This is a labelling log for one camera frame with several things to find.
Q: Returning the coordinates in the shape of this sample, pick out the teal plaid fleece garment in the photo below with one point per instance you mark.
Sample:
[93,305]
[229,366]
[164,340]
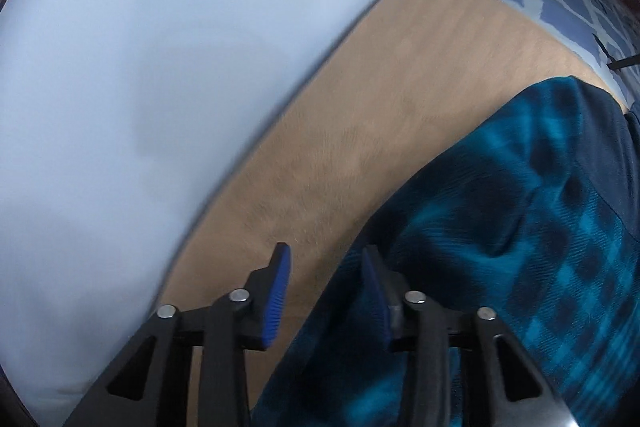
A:
[500,207]

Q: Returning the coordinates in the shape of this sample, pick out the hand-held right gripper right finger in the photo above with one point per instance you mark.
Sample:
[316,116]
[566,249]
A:
[375,292]

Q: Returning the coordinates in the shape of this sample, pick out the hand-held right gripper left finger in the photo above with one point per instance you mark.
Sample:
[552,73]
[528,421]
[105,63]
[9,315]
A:
[277,297]

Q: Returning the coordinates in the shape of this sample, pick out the tan blanket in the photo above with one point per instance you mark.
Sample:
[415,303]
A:
[400,82]

